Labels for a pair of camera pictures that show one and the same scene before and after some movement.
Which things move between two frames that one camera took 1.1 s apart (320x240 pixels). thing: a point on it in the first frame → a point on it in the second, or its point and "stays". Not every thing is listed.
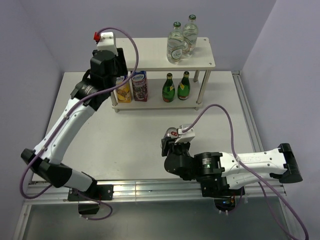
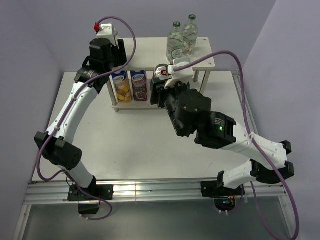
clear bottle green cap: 190,33 stays
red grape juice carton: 139,80 stays
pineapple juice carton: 124,92 stays
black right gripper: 165,148 → 157,89
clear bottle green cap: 175,44 stays
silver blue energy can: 171,132 → 161,72
